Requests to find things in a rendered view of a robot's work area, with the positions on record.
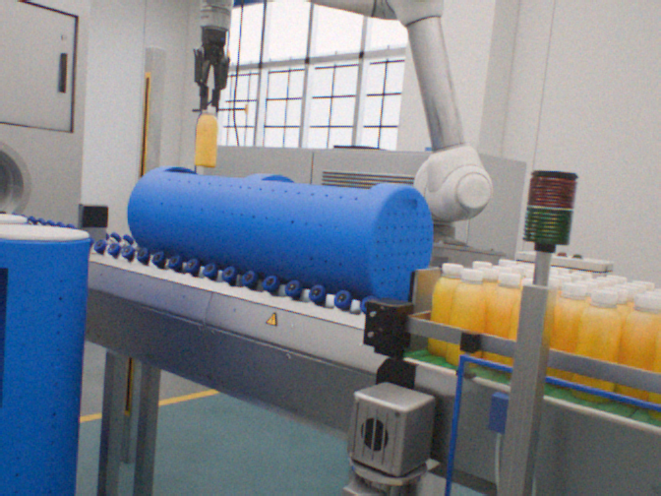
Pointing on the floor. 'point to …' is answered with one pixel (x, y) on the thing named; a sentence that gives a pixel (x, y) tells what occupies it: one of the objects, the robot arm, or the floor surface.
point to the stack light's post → (526, 389)
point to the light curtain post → (151, 132)
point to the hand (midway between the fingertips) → (210, 99)
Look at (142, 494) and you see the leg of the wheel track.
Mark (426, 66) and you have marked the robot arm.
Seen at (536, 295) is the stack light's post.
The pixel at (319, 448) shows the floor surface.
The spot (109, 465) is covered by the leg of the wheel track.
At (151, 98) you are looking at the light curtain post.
